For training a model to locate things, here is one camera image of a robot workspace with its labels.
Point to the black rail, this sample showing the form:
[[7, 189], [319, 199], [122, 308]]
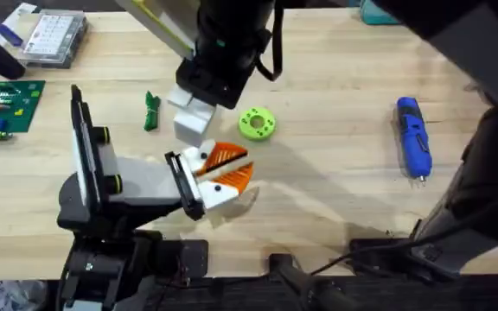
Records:
[[383, 296]]

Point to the teal box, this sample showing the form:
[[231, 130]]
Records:
[[376, 13]]

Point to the blue electric screwdriver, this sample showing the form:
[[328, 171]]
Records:
[[413, 138]]

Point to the wrist upright plate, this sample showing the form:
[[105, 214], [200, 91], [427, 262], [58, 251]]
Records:
[[162, 23], [84, 147]]

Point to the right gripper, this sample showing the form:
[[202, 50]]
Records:
[[223, 60]]

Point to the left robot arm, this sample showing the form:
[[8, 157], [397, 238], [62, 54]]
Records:
[[102, 263]]

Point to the right wrist upright plate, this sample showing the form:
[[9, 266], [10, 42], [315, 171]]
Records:
[[162, 23]]

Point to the green disc with holes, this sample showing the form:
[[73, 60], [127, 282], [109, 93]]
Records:
[[257, 123]]

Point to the left wrist upright plate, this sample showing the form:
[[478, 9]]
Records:
[[84, 147]]

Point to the crumpled plastic bag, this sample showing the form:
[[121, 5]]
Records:
[[11, 296]]

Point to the white box with blue tool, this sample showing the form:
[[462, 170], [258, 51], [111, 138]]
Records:
[[9, 23]]

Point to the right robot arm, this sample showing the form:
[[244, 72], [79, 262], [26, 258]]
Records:
[[482, 164]]

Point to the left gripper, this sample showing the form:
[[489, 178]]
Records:
[[145, 181]]

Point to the clear plastic parts box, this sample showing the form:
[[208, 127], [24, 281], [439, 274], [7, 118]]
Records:
[[54, 38]]

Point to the green board with blocks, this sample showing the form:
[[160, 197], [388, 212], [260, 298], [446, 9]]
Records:
[[4, 108]]

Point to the green toy vegetable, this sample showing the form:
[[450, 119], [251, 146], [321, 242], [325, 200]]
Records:
[[152, 111]]

